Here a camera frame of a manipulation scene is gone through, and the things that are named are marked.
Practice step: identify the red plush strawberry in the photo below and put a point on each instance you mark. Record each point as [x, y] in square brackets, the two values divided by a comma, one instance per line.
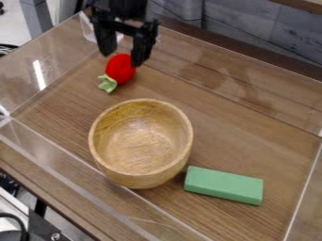
[119, 72]

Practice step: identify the wooden bowl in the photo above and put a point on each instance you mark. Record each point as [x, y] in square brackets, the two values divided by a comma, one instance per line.
[140, 142]

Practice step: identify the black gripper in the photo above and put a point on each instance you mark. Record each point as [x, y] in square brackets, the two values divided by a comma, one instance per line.
[127, 17]

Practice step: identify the clear acrylic tray enclosure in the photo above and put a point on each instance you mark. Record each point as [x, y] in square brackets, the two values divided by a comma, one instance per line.
[254, 103]

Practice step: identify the black metal bracket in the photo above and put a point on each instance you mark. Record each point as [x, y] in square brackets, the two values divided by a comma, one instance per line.
[41, 230]

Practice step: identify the green rectangular block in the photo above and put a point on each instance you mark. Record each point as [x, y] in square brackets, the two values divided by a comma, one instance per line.
[223, 185]

